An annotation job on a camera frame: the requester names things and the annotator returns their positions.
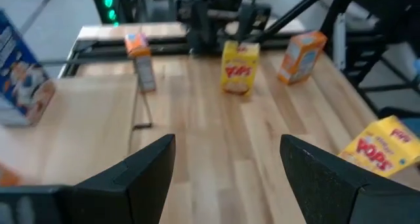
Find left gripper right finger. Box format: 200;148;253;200
280;133;420;224

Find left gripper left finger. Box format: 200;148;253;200
0;133;177;224

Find yellow Corn Pops cereal box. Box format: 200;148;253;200
220;40;261;96
337;114;420;179

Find orange Mini Wheats cereal box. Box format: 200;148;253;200
0;163;22;187
277;30;328;86
123;32;158;93

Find blue Frosted Flakes cereal box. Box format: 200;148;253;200
0;9;56;128

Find wooden shelf black metal legs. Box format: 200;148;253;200
0;56;154;187

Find black metal side stand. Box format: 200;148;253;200
320;0;420;120

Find black control box green lights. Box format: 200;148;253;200
90;0;121;25

